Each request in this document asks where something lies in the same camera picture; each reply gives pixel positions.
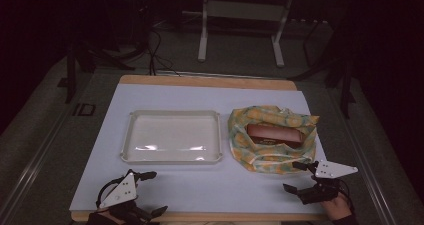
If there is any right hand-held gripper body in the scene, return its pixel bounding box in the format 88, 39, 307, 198
297, 160, 359, 206

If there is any brown rectangular box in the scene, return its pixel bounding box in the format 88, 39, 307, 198
245, 123, 305, 150

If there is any person's right hand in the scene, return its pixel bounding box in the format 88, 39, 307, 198
320, 192, 354, 221

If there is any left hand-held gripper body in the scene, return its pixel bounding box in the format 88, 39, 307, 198
96, 171, 153, 225

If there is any black floor cable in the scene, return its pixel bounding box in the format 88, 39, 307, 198
146, 26, 182, 77

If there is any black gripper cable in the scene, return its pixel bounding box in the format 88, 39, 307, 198
95, 177, 127, 209

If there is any white table mat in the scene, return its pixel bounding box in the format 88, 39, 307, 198
69, 83, 329, 215

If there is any yellow green patterned bag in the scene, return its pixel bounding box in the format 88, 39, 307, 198
227, 104, 320, 176

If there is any white plastic tray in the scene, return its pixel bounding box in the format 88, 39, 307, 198
119, 109, 224, 165

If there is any white metal stand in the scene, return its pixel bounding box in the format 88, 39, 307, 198
197, 0, 295, 68

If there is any black tripod stand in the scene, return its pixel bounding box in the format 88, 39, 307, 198
65, 43, 136, 104
288, 18, 357, 120

